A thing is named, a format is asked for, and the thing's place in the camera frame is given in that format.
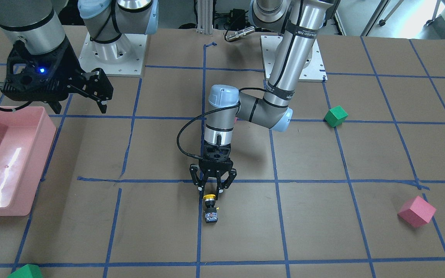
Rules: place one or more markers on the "yellow push button switch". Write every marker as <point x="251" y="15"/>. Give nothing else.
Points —
<point x="210" y="212"/>

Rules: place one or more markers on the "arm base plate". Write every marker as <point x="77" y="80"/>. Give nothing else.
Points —
<point x="125" y="57"/>
<point x="313" y="70"/>

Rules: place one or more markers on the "pink plastic bin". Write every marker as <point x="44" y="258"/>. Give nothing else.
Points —
<point x="26" y="137"/>

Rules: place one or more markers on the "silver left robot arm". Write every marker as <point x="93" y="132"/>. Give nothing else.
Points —
<point x="298" y="22"/>

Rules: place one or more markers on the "aluminium frame post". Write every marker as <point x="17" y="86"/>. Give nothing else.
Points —
<point x="205" y="16"/>

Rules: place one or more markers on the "green cube far corner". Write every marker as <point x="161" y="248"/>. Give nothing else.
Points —
<point x="27" y="271"/>

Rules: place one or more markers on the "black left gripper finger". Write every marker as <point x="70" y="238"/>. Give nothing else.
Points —
<point x="197" y="181"/>
<point x="221" y="185"/>

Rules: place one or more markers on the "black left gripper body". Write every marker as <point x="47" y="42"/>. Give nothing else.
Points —
<point x="196" y="171"/>

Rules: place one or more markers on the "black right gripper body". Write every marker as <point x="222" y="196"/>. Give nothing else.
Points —
<point x="69" y="59"/>

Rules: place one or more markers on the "pink cube front table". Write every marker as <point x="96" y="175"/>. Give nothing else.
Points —
<point x="417" y="212"/>

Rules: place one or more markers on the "green cube mid table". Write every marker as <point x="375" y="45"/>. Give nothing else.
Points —
<point x="335" y="116"/>

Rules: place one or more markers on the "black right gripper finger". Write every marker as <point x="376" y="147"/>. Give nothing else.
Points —
<point x="56" y="107"/>
<point x="98" y="88"/>

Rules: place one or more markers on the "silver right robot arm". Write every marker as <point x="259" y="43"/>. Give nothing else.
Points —
<point x="43" y="24"/>

